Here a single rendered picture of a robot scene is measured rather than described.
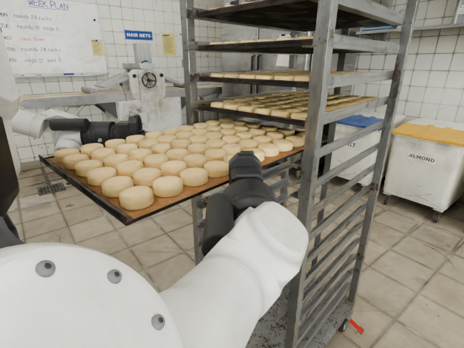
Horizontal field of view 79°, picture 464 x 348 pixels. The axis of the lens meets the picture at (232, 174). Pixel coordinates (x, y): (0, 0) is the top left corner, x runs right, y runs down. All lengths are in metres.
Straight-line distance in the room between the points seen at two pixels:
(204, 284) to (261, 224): 0.08
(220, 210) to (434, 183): 2.61
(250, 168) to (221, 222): 0.18
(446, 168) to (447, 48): 1.17
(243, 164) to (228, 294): 0.30
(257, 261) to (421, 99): 3.29
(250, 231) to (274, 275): 0.04
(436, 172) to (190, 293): 2.71
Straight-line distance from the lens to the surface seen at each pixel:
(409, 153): 2.84
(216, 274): 0.21
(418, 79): 3.47
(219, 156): 0.61
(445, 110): 3.41
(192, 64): 0.96
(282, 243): 0.25
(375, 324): 1.83
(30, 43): 4.24
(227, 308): 0.19
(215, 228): 0.29
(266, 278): 0.24
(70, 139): 0.91
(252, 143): 0.69
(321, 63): 0.66
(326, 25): 0.67
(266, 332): 1.46
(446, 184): 2.83
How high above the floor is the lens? 1.28
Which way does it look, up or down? 22 degrees down
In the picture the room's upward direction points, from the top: straight up
